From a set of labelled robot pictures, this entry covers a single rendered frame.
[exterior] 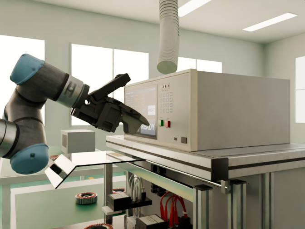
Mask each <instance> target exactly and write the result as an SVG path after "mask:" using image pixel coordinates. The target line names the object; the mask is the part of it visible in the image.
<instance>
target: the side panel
mask: <svg viewBox="0 0 305 229"><path fill-rule="evenodd" d="M262 229H305V167H303V168H296V169H289V170H283V171H276V172H270V173H264V174H262Z"/></svg>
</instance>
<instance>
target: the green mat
mask: <svg viewBox="0 0 305 229"><path fill-rule="evenodd" d="M114 188H126V181H125V180H124V181H117V182H113V189H114ZM82 192H95V193H96V194H97V195H98V200H97V201H96V202H95V203H91V204H78V203H76V202H75V196H76V195H77V194H79V193H82ZM102 207H103V183H102V184H92V185H85V186H77V187H70V188H62V189H53V190H45V191H38V192H30V193H23V194H15V213H16V229H53V228H58V227H63V226H68V225H73V224H79V223H84V222H89V221H94V220H98V219H103V211H102ZM125 214H126V211H124V212H121V213H118V214H113V217H115V216H120V215H125Z"/></svg>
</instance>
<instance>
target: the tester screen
mask: <svg viewBox="0 0 305 229"><path fill-rule="evenodd" d="M125 105H127V106H129V107H131V108H133V109H134V110H136V111H137V112H139V113H141V106H149V105H155V115H143V116H144V117H145V118H146V119H156V87H153V88H148V89H143V90H136V91H132V92H127V93H125ZM135 134H139V135H145V136H152V137H156V135H151V134H142V133H141V127H140V128H139V132H136V133H135Z"/></svg>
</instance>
